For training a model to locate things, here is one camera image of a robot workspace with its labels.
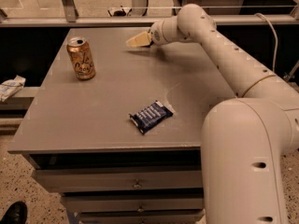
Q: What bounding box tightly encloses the black shoe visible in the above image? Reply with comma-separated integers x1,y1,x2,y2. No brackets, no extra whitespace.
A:
0,201,28,224

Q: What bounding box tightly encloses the top drawer with knob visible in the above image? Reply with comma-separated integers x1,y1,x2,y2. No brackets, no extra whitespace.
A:
32,169,203,193

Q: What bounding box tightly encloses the grey drawer cabinet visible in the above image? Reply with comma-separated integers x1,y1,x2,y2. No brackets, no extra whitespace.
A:
7,26,237,224

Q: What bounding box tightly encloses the white cable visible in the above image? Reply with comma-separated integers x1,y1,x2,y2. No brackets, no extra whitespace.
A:
253,12,278,73

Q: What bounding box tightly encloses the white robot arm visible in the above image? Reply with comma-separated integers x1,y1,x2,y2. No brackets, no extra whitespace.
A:
127,4,299,224

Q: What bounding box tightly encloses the blue snack bar wrapper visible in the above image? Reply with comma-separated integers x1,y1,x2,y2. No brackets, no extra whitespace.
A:
129,101,173,134

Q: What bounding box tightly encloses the drawer with knob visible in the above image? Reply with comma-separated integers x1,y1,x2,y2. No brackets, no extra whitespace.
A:
61,193,204,213
32,169,203,193

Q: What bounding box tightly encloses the grey metal railing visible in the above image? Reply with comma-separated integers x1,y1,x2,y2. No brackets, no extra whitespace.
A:
0,0,299,27

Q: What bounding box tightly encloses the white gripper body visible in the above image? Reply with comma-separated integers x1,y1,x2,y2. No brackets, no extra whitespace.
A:
149,20,169,45

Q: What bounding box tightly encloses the middle drawer with knob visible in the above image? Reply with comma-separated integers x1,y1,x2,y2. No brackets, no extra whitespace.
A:
61,193,204,213

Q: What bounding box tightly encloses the orange soda can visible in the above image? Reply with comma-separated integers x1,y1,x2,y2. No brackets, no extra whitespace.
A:
66,36,96,80

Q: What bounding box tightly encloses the bottom drawer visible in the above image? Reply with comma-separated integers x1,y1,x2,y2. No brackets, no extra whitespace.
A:
79,210,204,224

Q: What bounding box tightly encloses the white crumpled packet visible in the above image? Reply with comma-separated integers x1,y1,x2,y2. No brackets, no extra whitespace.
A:
0,76,26,102

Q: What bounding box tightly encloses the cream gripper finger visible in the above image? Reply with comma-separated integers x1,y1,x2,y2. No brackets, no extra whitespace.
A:
126,32,152,48

